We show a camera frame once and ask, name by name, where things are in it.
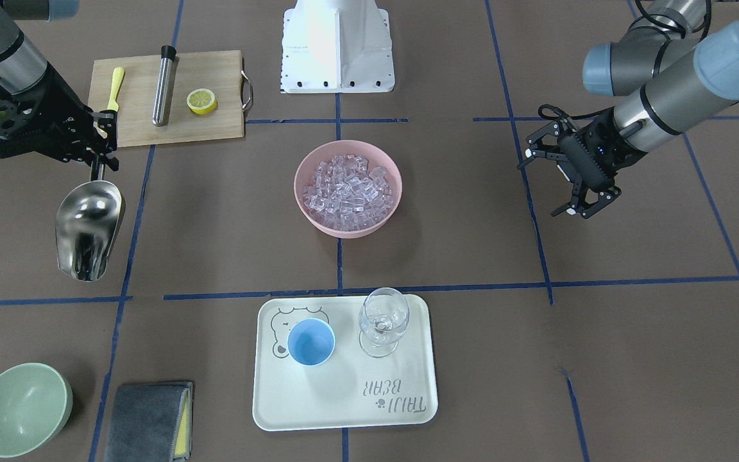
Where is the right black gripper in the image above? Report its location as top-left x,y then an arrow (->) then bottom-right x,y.
0,64 -> 119,181

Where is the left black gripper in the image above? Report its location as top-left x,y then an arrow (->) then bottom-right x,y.
517,105 -> 640,219

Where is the metal ice scoop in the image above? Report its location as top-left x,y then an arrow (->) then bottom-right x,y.
55,179 -> 126,282

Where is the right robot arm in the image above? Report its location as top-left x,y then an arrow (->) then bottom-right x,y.
0,1 -> 119,180

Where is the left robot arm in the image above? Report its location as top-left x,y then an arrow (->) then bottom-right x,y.
518,1 -> 739,218

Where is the pile of ice cubes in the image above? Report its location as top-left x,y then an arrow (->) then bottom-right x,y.
302,155 -> 394,232

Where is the blue plastic cup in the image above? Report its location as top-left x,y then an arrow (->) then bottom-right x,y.
287,318 -> 336,366

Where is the yellow plastic knife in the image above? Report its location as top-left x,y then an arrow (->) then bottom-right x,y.
106,67 -> 126,113

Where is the lemon half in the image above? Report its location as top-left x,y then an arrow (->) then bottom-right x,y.
187,88 -> 217,115

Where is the steel cylinder rod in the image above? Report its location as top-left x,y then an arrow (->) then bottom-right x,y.
151,45 -> 177,128

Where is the wooden cutting board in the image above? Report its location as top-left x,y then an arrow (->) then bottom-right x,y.
87,50 -> 250,148

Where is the clear wine glass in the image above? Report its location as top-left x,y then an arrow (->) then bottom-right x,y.
359,287 -> 411,359

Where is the pink bowl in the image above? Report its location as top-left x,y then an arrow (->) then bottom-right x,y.
294,140 -> 403,239

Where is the green bowl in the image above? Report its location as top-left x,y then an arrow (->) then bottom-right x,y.
0,363 -> 73,458

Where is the grey folded cloth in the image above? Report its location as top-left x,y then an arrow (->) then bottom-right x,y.
103,381 -> 194,461

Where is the white bear tray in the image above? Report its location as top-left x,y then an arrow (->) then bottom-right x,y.
252,293 -> 439,432

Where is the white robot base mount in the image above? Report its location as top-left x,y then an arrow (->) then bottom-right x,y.
280,1 -> 396,94

